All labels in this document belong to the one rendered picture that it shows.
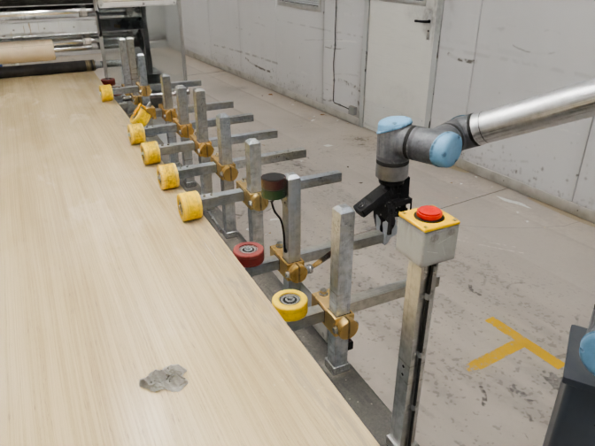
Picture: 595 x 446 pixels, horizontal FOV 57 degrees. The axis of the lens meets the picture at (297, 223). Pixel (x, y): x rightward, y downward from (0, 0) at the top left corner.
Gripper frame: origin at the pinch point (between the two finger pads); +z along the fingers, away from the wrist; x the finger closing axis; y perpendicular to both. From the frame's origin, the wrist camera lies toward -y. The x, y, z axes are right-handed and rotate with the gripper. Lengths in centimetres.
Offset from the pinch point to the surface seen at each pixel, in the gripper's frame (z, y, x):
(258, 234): -1.2, -31.4, 19.0
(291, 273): -3.8, -33.4, -8.7
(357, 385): 11.8, -30.4, -36.5
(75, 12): -44, -51, 253
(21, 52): -25, -85, 250
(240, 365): -9, -59, -40
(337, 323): -4.0, -33.2, -32.1
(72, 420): -10, -89, -41
